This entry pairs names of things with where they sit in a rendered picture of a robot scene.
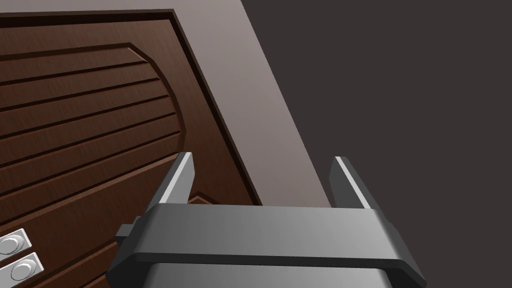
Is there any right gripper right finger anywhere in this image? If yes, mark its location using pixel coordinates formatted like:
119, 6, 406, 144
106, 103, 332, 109
328, 155, 381, 210

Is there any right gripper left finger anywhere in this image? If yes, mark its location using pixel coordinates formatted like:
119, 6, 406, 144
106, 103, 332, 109
145, 151, 195, 213

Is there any brown wooden door leaf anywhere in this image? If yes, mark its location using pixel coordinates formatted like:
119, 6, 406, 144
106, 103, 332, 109
0, 9, 263, 288

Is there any silver door lock plate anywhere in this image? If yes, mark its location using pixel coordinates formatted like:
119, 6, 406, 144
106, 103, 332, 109
0, 251, 44, 288
0, 228, 33, 263

